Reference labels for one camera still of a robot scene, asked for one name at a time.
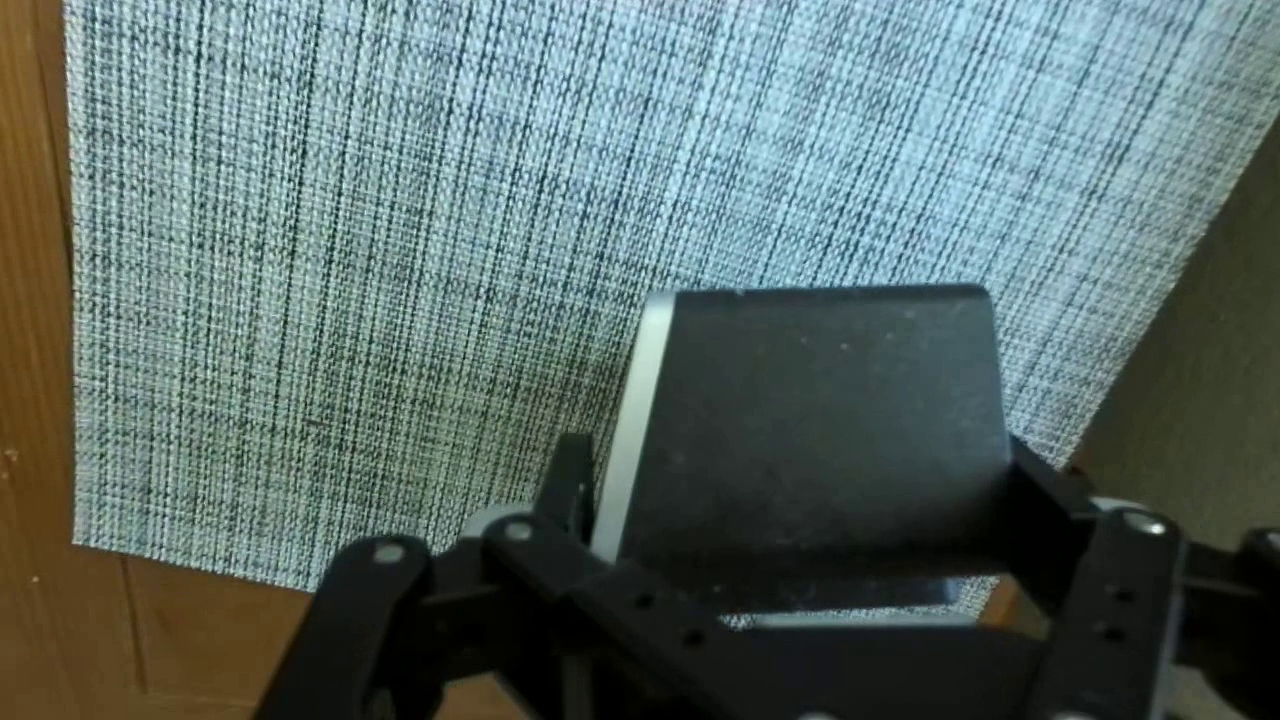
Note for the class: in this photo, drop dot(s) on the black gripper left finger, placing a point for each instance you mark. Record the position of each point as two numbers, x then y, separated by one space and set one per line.
522 601

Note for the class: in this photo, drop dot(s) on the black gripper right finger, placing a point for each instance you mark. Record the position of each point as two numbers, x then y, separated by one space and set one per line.
1132 599

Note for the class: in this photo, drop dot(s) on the black cube device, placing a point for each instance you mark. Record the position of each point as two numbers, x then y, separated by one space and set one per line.
808 450

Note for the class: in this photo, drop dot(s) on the grey woven placemat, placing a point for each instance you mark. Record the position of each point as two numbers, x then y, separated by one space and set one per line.
359 264

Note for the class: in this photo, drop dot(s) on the wooden side table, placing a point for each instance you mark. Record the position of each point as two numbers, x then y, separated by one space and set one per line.
71 640

